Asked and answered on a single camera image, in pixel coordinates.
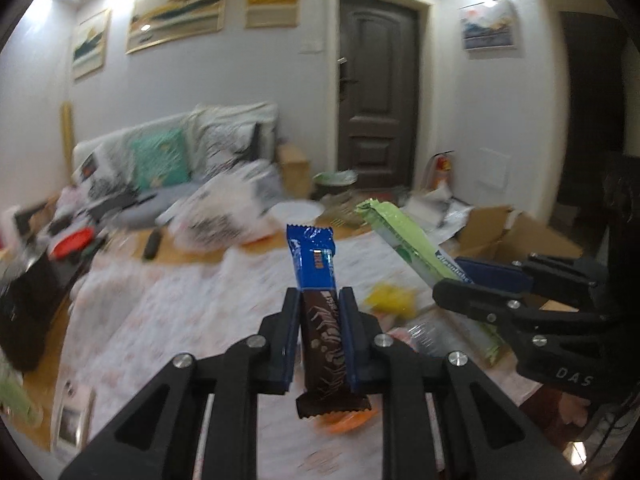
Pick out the green candy stick pack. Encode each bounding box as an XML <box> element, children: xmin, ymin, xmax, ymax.
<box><xmin>356</xmin><ymin>198</ymin><xmax>506</xmax><ymax>367</ymax></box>

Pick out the yellow snack packet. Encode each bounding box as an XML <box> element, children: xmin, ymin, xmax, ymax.
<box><xmin>364</xmin><ymin>283</ymin><xmax>418</xmax><ymax>320</ymax></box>

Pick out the orange sausage snack packet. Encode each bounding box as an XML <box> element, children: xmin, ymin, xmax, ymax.
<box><xmin>314</xmin><ymin>408</ymin><xmax>380</xmax><ymax>436</ymax></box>

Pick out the blue brown chocolate bar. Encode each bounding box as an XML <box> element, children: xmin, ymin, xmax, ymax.
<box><xmin>286</xmin><ymin>224</ymin><xmax>371</xmax><ymax>418</ymax></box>

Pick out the brown cardboard box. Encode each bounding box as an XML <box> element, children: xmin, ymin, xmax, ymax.
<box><xmin>449</xmin><ymin>206</ymin><xmax>582</xmax><ymax>312</ymax></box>

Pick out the clear dark snack packet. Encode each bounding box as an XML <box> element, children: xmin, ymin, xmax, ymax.
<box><xmin>405</xmin><ymin>315</ymin><xmax>475</xmax><ymax>358</ymax></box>

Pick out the white smartphone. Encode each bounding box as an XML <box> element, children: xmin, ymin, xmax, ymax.
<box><xmin>52</xmin><ymin>379</ymin><xmax>96</xmax><ymax>460</ymax></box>

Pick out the tissue box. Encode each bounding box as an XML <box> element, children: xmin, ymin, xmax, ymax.
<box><xmin>402</xmin><ymin>183</ymin><xmax>473</xmax><ymax>231</ymax></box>

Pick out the pink patterned tablecloth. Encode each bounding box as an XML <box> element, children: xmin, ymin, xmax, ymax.
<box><xmin>52</xmin><ymin>231</ymin><xmax>542</xmax><ymax>480</ymax></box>

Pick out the red fire extinguisher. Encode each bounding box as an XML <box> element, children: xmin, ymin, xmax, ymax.
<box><xmin>423</xmin><ymin>151</ymin><xmax>454</xmax><ymax>191</ymax></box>

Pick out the green drink cup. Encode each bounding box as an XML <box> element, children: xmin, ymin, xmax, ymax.
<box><xmin>0</xmin><ymin>353</ymin><xmax>43</xmax><ymax>428</ymax></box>

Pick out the black electric kettle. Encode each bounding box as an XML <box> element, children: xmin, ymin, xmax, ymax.
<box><xmin>0</xmin><ymin>252</ymin><xmax>58</xmax><ymax>372</ymax></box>

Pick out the black remote control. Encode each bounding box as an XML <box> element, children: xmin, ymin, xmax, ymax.
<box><xmin>142</xmin><ymin>228</ymin><xmax>163</xmax><ymax>261</ymax></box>

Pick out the glass ashtray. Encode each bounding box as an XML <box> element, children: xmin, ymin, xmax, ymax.
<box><xmin>320</xmin><ymin>191</ymin><xmax>367</xmax><ymax>229</ymax></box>

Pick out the red round lid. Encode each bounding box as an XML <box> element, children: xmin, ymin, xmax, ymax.
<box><xmin>49</xmin><ymin>226</ymin><xmax>96</xmax><ymax>260</ymax></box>

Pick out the green rimmed trash bin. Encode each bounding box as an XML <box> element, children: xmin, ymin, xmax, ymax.
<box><xmin>311</xmin><ymin>170</ymin><xmax>358</xmax><ymax>200</ymax></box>

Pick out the white plastic bowl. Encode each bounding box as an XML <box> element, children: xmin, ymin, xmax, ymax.
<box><xmin>269</xmin><ymin>200</ymin><xmax>324</xmax><ymax>226</ymax></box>

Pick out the white printed plastic bag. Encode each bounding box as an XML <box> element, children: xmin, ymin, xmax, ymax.
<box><xmin>156</xmin><ymin>159</ymin><xmax>284</xmax><ymax>252</ymax></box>

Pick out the mountain canvas painting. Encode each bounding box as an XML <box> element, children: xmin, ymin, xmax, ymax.
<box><xmin>460</xmin><ymin>0</ymin><xmax>516</xmax><ymax>51</ymax></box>

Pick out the small cardboard box by sofa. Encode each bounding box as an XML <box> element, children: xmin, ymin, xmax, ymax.
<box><xmin>277</xmin><ymin>143</ymin><xmax>312</xmax><ymax>200</ymax></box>

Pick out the white red-square cushion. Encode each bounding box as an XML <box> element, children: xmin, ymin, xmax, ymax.
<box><xmin>73</xmin><ymin>145</ymin><xmax>128</xmax><ymax>202</ymax></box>

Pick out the teal tree cushion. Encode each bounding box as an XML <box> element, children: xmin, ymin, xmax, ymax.
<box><xmin>130</xmin><ymin>129</ymin><xmax>191</xmax><ymax>191</ymax></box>

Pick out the grey sofa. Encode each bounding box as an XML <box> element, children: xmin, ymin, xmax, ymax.
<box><xmin>73</xmin><ymin>102</ymin><xmax>279</xmax><ymax>230</ymax></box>

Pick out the dark brown door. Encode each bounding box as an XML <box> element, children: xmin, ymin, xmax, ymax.
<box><xmin>337</xmin><ymin>0</ymin><xmax>420</xmax><ymax>188</ymax></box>

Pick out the white black-tree cushion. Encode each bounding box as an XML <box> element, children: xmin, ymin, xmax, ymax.
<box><xmin>196</xmin><ymin>122</ymin><xmax>260</xmax><ymax>178</ymax></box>

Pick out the yellow rolled mat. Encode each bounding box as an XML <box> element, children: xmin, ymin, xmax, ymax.
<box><xmin>60</xmin><ymin>101</ymin><xmax>75</xmax><ymax>181</ymax></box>

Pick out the small left painting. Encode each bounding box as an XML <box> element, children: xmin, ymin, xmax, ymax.
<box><xmin>72</xmin><ymin>10</ymin><xmax>111</xmax><ymax>80</ymax></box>

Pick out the wide landscape painting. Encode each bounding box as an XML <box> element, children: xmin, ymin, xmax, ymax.
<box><xmin>126</xmin><ymin>0</ymin><xmax>226</xmax><ymax>54</ymax></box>

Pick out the white wall panel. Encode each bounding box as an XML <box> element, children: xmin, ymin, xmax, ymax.
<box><xmin>478</xmin><ymin>148</ymin><xmax>511</xmax><ymax>191</ymax></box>

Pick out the light switch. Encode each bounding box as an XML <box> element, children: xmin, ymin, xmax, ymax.
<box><xmin>299</xmin><ymin>41</ymin><xmax>323</xmax><ymax>54</ymax></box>

